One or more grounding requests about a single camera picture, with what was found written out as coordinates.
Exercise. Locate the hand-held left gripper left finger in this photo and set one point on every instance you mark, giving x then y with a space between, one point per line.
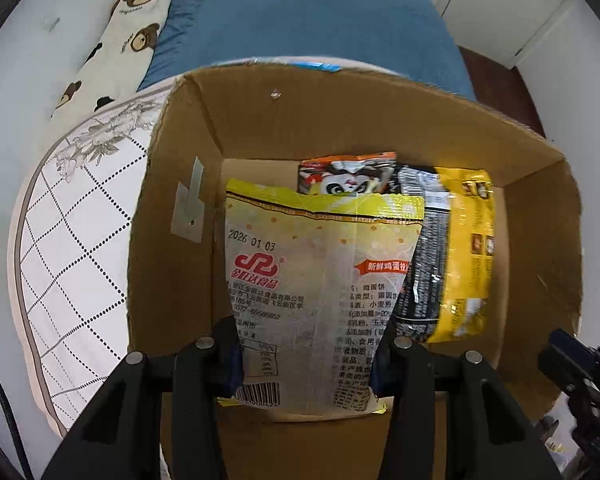
234 365

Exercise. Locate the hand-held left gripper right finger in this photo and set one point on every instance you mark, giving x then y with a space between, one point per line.
378 375

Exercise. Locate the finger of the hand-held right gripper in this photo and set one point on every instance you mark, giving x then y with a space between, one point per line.
575 350
597 425

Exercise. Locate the yellow white snack packet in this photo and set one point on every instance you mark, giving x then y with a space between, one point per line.
300 270

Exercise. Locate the cardboard box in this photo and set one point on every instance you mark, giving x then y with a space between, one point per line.
330 110

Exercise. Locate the black yellow snack packet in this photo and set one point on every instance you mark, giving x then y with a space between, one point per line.
460 260

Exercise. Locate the white floral quilt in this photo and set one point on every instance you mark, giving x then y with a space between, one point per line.
80 240

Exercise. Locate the panda print snack packet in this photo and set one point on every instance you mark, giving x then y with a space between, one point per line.
345 175

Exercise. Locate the blue snack bag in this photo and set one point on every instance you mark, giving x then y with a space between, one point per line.
300 63

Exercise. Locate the white cabinet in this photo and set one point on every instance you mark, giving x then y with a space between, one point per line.
505 15

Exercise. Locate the blue blanket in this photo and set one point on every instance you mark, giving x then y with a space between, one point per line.
305 15

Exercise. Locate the bear print pillow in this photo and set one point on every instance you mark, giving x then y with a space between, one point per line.
130 20

